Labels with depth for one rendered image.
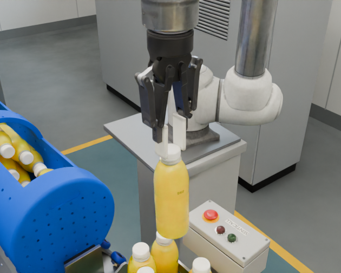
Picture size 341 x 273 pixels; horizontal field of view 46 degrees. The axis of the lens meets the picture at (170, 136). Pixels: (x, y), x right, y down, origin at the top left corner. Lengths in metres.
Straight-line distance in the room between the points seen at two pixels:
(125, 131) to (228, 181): 0.44
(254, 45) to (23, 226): 0.81
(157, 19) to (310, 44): 2.08
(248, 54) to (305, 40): 1.32
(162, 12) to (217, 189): 1.05
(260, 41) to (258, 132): 1.38
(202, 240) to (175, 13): 0.60
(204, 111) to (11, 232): 0.74
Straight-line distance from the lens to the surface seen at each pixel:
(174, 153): 0.74
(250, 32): 1.24
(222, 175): 1.54
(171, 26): 0.61
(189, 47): 0.64
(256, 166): 2.73
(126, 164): 3.11
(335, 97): 3.73
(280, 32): 2.37
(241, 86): 1.32
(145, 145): 1.45
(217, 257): 1.01
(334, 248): 2.64
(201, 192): 1.50
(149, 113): 0.66
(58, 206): 0.98
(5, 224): 1.00
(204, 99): 1.36
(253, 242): 0.99
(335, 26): 3.60
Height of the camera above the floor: 1.81
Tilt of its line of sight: 32 degrees down
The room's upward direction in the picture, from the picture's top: straight up
